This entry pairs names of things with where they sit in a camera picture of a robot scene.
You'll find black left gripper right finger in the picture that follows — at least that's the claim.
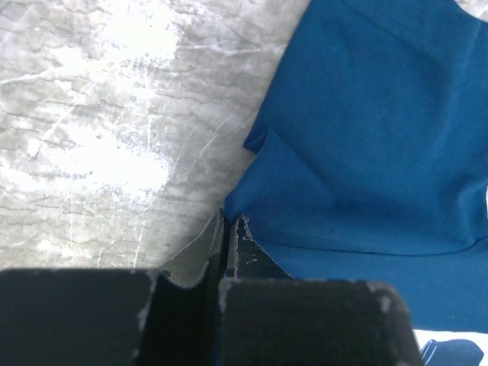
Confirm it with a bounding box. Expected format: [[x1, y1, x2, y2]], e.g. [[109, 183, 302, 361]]
[[219, 217, 422, 365]]

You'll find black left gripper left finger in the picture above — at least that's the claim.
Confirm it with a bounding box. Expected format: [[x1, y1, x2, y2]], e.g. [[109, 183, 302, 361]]
[[1, 212, 225, 365]]

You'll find dark blue printed t-shirt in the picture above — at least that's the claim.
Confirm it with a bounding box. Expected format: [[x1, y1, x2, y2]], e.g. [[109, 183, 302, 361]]
[[222, 0, 488, 366]]

